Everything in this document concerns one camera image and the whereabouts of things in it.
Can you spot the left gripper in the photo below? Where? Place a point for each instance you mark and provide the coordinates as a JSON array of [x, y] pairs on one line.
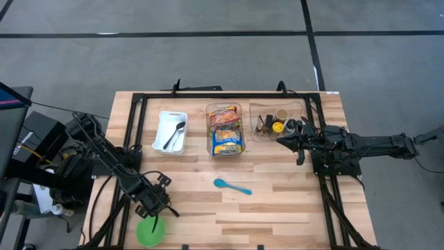
[[152, 199]]

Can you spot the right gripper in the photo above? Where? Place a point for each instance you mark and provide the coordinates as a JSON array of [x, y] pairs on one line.
[[312, 142]]

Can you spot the black lid spice jar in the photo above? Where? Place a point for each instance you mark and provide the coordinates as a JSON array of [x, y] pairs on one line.
[[290, 126]]

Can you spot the yellow lid spice jar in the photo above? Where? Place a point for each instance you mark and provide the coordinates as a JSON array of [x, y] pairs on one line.
[[277, 128]]

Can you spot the tan lid spice jar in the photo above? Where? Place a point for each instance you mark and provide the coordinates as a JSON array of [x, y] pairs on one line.
[[281, 115]]

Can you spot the brown spice box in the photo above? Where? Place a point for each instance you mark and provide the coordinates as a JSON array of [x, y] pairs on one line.
[[260, 126]]

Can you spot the blue ramen noodle packet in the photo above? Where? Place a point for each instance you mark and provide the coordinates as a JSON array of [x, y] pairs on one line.
[[227, 142]]

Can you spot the red roast beef ramen packet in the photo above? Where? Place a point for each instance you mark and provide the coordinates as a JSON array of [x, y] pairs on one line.
[[224, 118]]

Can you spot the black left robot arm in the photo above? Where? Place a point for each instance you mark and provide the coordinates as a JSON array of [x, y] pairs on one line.
[[104, 152]]

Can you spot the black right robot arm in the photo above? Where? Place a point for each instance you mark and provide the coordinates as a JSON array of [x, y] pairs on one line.
[[374, 146]]

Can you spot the green plastic bowl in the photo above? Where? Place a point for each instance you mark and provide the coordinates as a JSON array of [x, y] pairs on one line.
[[145, 233]]

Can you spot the wide clear plastic tray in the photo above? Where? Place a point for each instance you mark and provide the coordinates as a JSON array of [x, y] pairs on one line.
[[256, 107]]

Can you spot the teal plastic spoon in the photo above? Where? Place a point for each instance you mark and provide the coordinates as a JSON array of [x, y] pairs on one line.
[[219, 183]]

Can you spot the white plastic bin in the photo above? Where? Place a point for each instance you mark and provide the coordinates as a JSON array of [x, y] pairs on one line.
[[163, 128]]

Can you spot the deep clear plastic container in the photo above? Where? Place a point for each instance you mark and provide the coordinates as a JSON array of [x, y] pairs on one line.
[[208, 149]]

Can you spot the black floor equipment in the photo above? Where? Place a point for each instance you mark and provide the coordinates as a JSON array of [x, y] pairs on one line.
[[73, 177]]

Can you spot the small white cup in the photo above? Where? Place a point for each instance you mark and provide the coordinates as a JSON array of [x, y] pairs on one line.
[[57, 209]]

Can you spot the white paper sheet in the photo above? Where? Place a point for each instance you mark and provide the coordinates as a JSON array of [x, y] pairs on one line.
[[43, 199]]

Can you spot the black case white lettering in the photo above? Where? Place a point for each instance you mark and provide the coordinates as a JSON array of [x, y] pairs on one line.
[[38, 133]]

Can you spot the grey equipment stand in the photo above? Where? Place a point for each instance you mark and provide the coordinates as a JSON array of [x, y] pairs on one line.
[[433, 133]]

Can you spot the black computer monitor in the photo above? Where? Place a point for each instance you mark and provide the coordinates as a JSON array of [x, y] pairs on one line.
[[10, 139]]

